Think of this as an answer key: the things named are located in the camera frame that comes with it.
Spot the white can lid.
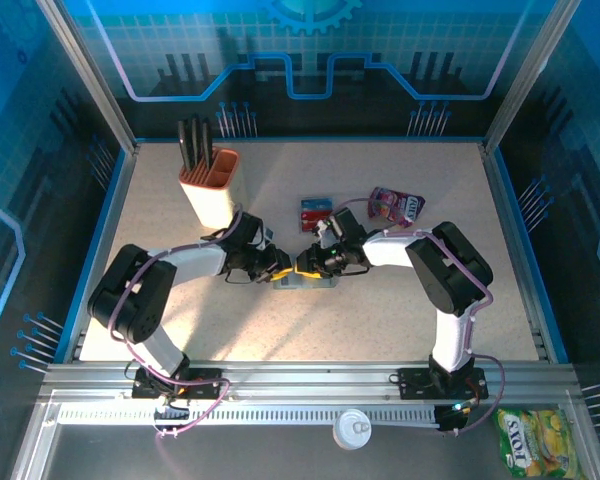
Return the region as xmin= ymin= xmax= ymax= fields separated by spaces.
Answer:
xmin=332 ymin=408 xmax=373 ymax=451

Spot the red blue small packet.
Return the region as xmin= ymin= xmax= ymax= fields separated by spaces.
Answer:
xmin=297 ymin=195 xmax=337 ymax=234

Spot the aluminium frame post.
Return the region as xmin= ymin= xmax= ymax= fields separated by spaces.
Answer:
xmin=34 ymin=0 xmax=140 ymax=156
xmin=481 ymin=0 xmax=585 ymax=156

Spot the black electronics box green light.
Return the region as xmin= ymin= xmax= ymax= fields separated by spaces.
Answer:
xmin=433 ymin=402 xmax=476 ymax=435

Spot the beige knife block orange top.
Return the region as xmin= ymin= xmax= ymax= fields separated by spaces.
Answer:
xmin=178 ymin=148 xmax=249 ymax=230

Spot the red credit card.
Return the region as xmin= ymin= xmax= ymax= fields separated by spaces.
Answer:
xmin=299 ymin=209 xmax=334 ymax=231

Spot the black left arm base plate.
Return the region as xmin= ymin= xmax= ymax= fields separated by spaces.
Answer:
xmin=131 ymin=367 xmax=222 ymax=401

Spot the aluminium mounting rail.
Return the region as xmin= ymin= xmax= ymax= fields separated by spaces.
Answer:
xmin=39 ymin=360 xmax=584 ymax=407

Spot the green card holder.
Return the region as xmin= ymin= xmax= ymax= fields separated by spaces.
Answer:
xmin=272 ymin=272 xmax=339 ymax=292

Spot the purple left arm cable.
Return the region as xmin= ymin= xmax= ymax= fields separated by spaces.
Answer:
xmin=107 ymin=203 xmax=244 ymax=439

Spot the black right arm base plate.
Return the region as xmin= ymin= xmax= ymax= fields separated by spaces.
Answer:
xmin=397 ymin=367 xmax=490 ymax=401

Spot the black knife handle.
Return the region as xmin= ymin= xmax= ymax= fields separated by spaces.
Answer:
xmin=201 ymin=119 xmax=214 ymax=170
xmin=189 ymin=115 xmax=203 ymax=169
xmin=178 ymin=119 xmax=192 ymax=169

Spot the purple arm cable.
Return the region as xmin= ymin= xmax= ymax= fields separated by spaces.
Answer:
xmin=107 ymin=203 xmax=244 ymax=439
xmin=332 ymin=197 xmax=505 ymax=437

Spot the white slotted cable duct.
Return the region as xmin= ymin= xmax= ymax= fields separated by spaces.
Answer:
xmin=57 ymin=405 xmax=441 ymax=427

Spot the yellow green candy bag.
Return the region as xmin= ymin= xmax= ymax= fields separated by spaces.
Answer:
xmin=493 ymin=407 xmax=589 ymax=480

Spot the purple candy bag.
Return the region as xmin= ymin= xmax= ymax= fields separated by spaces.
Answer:
xmin=367 ymin=187 xmax=426 ymax=229

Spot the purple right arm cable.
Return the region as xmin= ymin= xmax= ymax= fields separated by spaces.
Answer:
xmin=332 ymin=197 xmax=505 ymax=437

